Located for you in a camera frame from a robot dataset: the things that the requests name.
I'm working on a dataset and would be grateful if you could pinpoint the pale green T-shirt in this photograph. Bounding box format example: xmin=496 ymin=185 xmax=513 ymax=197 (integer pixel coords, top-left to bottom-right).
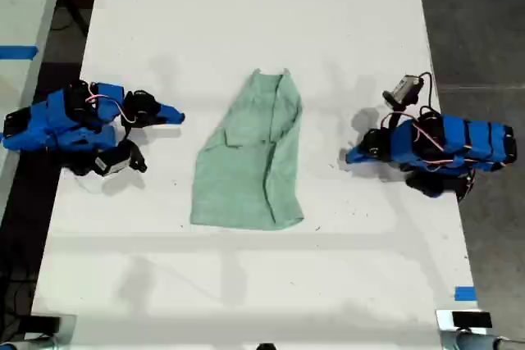
xmin=189 ymin=67 xmax=305 ymax=231

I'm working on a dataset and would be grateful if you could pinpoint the long blue tape strip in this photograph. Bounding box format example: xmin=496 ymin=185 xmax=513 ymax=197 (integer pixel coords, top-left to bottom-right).
xmin=0 ymin=45 xmax=39 ymax=61

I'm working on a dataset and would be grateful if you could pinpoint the short blue tape strip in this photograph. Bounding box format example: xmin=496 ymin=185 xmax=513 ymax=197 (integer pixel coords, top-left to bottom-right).
xmin=454 ymin=285 xmax=477 ymax=302

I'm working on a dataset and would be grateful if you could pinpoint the small black box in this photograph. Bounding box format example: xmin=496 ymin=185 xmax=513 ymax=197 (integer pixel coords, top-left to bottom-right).
xmin=452 ymin=311 xmax=492 ymax=329
xmin=16 ymin=316 xmax=62 ymax=334

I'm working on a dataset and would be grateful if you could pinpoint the grey metal pipe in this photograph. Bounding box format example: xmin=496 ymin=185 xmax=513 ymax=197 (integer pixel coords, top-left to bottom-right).
xmin=442 ymin=331 xmax=525 ymax=350
xmin=0 ymin=335 xmax=57 ymax=350

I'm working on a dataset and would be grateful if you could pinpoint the arm red-white wire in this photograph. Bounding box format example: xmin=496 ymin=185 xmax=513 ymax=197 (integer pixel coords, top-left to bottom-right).
xmin=84 ymin=82 xmax=137 ymax=125
xmin=380 ymin=111 xmax=473 ymax=171

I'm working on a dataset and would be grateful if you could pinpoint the camera black stalk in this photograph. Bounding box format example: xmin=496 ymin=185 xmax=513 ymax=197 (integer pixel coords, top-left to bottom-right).
xmin=121 ymin=139 xmax=148 ymax=174
xmin=389 ymin=102 xmax=408 ymax=130

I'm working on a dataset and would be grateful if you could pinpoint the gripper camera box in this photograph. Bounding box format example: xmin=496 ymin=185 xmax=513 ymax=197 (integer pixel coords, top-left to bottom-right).
xmin=382 ymin=74 xmax=424 ymax=106
xmin=93 ymin=148 xmax=131 ymax=179

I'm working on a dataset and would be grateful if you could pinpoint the camera black cable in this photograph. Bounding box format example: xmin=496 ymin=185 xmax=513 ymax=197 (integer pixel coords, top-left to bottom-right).
xmin=416 ymin=71 xmax=436 ymax=116

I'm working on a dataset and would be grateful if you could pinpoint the arm black base cable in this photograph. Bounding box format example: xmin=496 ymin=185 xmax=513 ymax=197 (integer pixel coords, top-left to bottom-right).
xmin=455 ymin=167 xmax=477 ymax=203

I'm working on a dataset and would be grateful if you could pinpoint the white metal bracket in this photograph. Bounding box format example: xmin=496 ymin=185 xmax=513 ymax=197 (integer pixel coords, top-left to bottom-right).
xmin=435 ymin=308 xmax=489 ymax=350

